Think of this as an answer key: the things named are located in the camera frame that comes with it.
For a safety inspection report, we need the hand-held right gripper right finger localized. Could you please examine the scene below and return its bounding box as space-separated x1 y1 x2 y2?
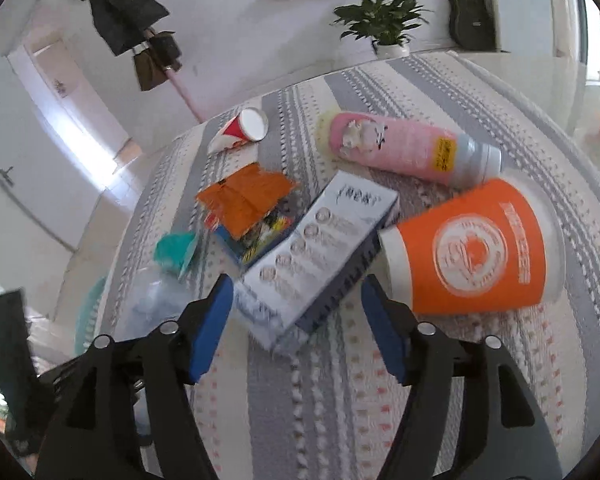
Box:
361 274 566 480

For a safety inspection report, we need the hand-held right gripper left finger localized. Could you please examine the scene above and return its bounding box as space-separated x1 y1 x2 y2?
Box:
34 273 235 480

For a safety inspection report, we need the clear plastic bottle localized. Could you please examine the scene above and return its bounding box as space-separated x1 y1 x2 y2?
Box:
125 231 216 331

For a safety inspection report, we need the teal plastic basket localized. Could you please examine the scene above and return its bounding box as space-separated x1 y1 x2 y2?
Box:
75 275 109 356

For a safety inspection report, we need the white and blue carton box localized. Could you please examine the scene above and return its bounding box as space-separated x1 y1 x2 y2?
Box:
234 170 401 353

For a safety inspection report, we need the orange paper cup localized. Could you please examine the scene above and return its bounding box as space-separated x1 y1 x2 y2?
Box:
378 177 566 317

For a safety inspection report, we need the orange snack packet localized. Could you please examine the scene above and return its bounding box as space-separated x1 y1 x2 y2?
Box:
196 162 301 267

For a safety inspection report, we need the pink drink bottle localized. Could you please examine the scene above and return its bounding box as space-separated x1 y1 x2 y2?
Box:
317 111 503 190

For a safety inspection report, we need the red and white paper cup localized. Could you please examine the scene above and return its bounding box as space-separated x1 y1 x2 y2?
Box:
207 107 271 157

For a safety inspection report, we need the grey striped blanket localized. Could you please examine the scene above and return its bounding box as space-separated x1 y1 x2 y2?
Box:
97 52 600 480

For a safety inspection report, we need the white door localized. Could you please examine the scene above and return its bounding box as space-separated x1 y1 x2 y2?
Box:
0 50 106 253

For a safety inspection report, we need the pink coat rack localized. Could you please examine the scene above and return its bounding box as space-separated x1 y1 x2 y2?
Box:
164 66 204 123

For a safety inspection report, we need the brown handbag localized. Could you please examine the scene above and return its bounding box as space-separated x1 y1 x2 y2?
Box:
132 42 164 92

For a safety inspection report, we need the black handbag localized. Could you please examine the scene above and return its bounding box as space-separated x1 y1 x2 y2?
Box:
147 30 183 71

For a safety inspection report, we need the potted green plant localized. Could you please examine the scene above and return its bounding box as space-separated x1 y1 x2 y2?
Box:
332 0 433 58

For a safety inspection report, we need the black guitar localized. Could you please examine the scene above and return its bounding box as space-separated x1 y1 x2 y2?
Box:
447 0 496 52

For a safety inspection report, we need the black jacket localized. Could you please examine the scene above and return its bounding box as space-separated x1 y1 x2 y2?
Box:
83 0 171 56

